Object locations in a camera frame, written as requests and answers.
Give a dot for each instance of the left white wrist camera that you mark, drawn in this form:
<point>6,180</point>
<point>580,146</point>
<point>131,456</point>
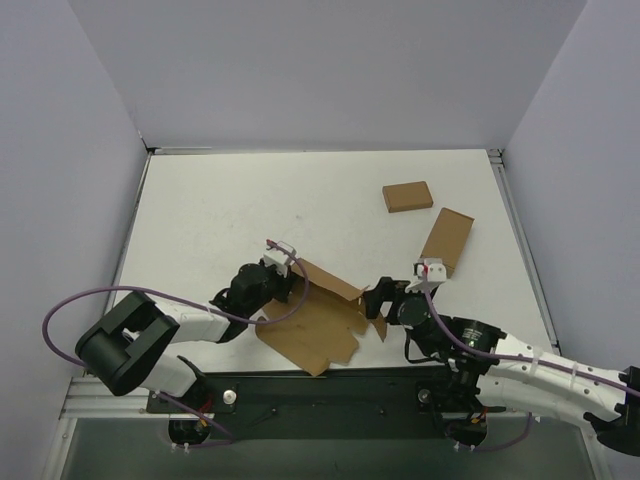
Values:
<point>279,255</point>

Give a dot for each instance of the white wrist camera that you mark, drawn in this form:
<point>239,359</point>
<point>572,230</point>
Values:
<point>279,255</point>
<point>428,274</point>

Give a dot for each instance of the long folded cardboard box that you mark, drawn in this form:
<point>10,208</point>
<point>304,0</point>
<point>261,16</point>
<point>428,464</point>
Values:
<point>447,238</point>

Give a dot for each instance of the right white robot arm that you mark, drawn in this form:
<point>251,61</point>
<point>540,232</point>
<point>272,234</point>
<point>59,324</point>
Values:
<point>490,368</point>

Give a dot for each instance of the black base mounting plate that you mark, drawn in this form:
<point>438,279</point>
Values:
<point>383,403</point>

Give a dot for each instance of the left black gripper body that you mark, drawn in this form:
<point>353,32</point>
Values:
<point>279,282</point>

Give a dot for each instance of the small folded cardboard box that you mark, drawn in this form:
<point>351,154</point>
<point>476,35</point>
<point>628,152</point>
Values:
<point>407,197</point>

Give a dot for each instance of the aluminium table frame rail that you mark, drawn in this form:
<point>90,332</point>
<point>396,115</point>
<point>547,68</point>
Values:
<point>88,398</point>

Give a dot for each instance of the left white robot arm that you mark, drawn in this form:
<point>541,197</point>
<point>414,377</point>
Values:
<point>126,348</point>

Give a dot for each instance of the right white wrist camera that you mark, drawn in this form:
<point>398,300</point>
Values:
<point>428,274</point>

